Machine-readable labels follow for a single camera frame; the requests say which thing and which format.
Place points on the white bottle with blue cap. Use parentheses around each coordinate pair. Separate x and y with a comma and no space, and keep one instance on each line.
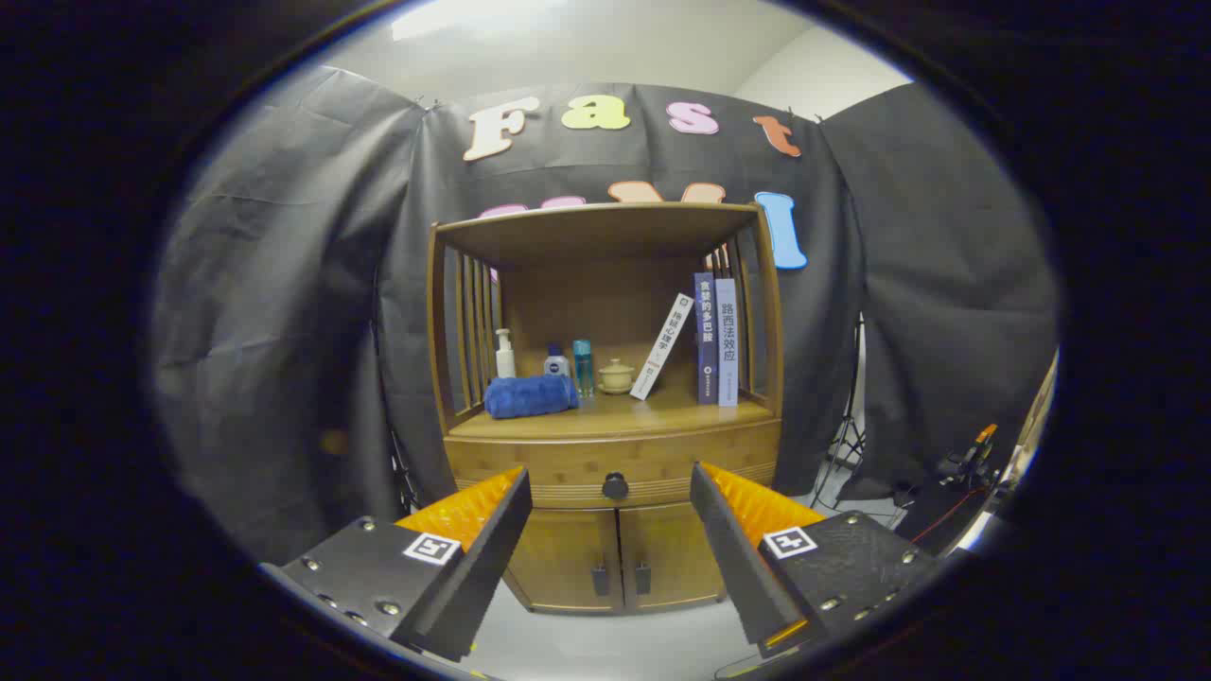
(556,364)

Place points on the black light stand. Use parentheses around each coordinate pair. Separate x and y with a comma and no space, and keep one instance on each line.
(401,473)
(849,440)

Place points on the wooden drawer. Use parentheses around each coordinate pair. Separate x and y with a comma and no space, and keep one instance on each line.
(568,463)

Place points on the white pump bottle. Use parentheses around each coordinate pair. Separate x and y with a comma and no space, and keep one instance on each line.
(506,364)

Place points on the dark blue book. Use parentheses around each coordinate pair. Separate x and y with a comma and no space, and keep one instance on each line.
(706,340)

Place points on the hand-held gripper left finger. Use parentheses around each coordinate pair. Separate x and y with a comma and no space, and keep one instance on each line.
(482,567)

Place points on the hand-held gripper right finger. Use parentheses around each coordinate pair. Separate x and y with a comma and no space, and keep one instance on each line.
(733,558)

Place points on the beige lidded teacup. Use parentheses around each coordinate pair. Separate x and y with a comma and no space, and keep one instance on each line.
(617,378)

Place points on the pale lavender book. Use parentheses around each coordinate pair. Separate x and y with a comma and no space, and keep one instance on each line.
(727,350)

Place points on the white book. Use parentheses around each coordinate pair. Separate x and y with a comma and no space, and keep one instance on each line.
(662,345)

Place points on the wooden cabinet door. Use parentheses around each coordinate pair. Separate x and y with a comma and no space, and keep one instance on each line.
(667,553)
(568,558)

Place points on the clear teal bottle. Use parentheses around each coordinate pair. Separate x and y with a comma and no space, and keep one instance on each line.
(583,369)

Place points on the wooden countertop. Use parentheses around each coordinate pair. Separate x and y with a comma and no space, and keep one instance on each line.
(615,411)

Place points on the black and orange device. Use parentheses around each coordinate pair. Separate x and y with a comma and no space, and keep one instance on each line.
(970,462)

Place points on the blue folded towel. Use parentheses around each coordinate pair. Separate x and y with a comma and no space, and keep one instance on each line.
(530,397)

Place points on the wooden cabinet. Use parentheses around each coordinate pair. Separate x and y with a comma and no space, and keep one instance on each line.
(605,284)

